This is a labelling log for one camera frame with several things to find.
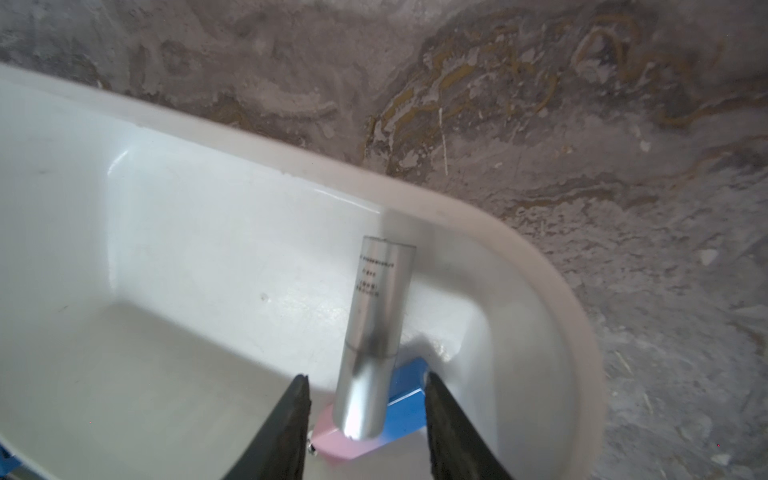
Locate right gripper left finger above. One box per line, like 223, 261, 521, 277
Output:
224, 374, 311, 480

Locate white storage box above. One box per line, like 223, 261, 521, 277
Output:
1, 66, 607, 479

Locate pink blue lipstick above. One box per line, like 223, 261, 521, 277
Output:
307, 358, 430, 463

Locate silver lipstick tube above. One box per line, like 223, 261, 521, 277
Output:
332, 236, 417, 441

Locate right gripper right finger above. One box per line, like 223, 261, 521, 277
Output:
425, 372, 513, 480

